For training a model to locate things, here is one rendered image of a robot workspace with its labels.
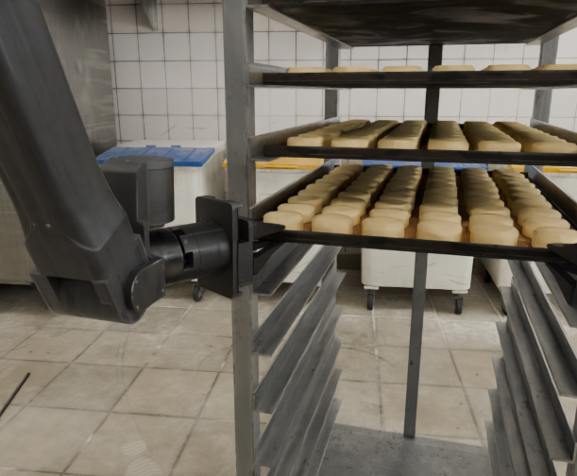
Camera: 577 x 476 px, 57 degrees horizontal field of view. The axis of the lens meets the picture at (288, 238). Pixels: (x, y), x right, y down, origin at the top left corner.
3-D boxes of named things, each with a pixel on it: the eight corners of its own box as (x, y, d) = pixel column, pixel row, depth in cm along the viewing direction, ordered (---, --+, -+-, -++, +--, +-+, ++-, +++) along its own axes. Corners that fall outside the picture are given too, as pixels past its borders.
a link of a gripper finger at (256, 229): (302, 212, 60) (237, 222, 54) (301, 272, 62) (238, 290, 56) (263, 203, 65) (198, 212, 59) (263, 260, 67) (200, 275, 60)
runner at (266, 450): (272, 467, 79) (272, 450, 78) (254, 465, 79) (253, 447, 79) (345, 306, 138) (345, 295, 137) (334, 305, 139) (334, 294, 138)
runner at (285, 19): (267, 7, 62) (267, -22, 61) (245, 8, 63) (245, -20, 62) (352, 48, 122) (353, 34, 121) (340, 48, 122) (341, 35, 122)
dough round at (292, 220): (311, 231, 66) (311, 216, 65) (275, 237, 63) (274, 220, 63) (291, 224, 70) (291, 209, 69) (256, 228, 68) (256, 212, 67)
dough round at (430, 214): (411, 227, 68) (412, 212, 68) (444, 224, 70) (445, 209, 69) (433, 236, 64) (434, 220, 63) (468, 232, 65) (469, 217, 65)
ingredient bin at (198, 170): (102, 303, 270) (87, 150, 250) (144, 263, 331) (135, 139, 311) (208, 306, 266) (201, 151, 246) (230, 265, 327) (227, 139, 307)
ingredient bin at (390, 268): (357, 314, 257) (363, 153, 236) (358, 271, 317) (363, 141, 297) (473, 320, 250) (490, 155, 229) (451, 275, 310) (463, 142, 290)
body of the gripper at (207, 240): (246, 201, 54) (184, 210, 49) (246, 296, 57) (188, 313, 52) (209, 194, 59) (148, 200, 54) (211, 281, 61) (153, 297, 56)
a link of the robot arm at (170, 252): (100, 288, 52) (128, 305, 48) (95, 218, 50) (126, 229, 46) (162, 274, 56) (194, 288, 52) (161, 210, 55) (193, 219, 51)
